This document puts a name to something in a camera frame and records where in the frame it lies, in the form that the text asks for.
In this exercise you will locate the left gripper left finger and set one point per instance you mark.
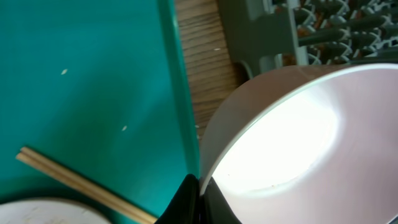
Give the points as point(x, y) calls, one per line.
point(183, 208)

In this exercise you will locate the grey dishwasher rack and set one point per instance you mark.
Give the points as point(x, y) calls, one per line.
point(264, 35)

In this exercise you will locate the pink bowl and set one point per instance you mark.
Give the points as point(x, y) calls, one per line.
point(307, 144)

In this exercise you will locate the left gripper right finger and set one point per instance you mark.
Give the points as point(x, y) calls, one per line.
point(216, 210)

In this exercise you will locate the teal serving tray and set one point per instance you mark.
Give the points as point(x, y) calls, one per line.
point(98, 86)

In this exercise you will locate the wooden chopstick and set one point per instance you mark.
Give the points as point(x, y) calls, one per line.
point(77, 180)
point(74, 186)

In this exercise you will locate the pink plate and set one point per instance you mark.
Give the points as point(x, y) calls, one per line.
point(50, 211)

